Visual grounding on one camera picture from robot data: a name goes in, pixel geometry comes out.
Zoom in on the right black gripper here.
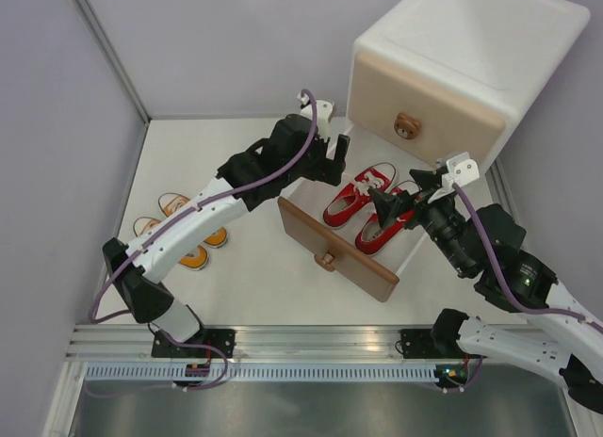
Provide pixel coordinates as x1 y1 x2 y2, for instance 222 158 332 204
367 168 472 274

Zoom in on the red sneaker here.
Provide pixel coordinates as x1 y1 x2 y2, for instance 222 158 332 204
322 162 397 229
354 203 413 256

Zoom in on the brown drawer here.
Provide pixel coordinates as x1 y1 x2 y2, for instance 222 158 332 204
277 124 432 302

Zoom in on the brown drawer knob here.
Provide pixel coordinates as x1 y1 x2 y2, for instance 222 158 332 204
314 252 335 272

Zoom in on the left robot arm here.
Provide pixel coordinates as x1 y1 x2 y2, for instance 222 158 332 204
102 114 350 358

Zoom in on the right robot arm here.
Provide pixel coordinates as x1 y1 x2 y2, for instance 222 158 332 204
367 169 602 413

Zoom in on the white shoe cabinet body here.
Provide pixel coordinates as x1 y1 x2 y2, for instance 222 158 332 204
348 0 590 170

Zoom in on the bear head drawer knob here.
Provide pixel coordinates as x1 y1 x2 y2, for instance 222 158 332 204
394 112 422 140

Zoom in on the rear orange sneaker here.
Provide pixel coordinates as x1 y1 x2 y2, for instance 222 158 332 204
157 192 228 249

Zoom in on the orange sneaker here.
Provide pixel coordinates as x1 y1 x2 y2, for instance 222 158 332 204
132 217 209 270
157 192 228 249

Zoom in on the front orange sneaker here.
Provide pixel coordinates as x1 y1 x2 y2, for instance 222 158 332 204
132 217 209 270

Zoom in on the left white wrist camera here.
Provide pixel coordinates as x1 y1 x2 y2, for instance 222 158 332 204
297 92 335 140

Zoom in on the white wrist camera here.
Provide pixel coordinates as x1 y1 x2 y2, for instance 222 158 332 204
297 92 335 140
436 152 481 193

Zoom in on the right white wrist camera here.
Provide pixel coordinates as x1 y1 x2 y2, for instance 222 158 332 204
436 152 481 193

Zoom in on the right aluminium frame rail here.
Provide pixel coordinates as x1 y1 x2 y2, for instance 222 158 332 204
486 159 526 227

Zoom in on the white slotted cable duct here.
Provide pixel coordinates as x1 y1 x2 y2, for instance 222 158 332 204
85 362 439 383

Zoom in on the aluminium corner frame post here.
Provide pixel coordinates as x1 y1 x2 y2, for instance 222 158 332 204
72 0 152 127

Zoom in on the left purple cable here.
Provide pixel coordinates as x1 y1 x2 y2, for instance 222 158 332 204
91 88 317 325

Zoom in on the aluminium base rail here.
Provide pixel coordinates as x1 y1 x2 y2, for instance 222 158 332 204
65 324 409 364

